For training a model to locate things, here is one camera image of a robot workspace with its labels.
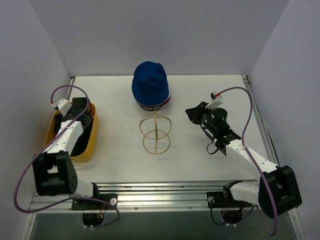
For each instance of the blue bucket hat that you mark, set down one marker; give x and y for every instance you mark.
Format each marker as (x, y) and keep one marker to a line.
(150, 84)

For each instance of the gold wire hat stand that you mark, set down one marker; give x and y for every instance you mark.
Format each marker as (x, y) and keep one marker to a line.
(155, 128)

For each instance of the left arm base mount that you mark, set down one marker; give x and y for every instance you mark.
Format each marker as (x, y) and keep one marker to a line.
(94, 210)

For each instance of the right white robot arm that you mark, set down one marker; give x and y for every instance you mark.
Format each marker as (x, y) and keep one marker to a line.
(275, 190)

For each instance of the black embroidered cap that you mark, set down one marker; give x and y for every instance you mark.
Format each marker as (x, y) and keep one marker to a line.
(82, 142)

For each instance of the aluminium rail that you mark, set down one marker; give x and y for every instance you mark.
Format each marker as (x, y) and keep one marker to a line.
(161, 196)
(263, 130)

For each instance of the aluminium front rail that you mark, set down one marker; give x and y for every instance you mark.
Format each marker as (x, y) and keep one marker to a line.
(161, 196)

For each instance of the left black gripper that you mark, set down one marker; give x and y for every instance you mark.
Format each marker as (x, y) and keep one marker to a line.
(79, 105)

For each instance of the yellow plastic bin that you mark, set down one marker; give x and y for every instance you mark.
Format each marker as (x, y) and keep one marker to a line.
(88, 153)

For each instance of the aluminium right side rail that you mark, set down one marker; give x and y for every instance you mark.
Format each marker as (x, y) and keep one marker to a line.
(263, 130)

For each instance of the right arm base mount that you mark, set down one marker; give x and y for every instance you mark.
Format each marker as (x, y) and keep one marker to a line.
(233, 216)

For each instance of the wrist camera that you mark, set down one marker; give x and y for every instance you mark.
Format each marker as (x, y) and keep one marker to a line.
(62, 105)
(216, 101)

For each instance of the black wire hat stand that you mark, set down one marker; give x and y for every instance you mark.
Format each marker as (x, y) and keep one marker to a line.
(150, 108)

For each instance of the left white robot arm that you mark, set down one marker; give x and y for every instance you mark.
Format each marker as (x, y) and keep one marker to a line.
(76, 127)

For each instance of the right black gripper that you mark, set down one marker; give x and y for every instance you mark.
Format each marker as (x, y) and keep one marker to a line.
(202, 116)

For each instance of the red bucket hat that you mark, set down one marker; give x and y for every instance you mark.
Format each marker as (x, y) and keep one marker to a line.
(162, 104)

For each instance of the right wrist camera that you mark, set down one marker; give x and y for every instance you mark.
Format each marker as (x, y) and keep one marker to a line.
(216, 101)

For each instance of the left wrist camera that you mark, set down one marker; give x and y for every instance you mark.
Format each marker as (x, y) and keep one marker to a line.
(62, 105)

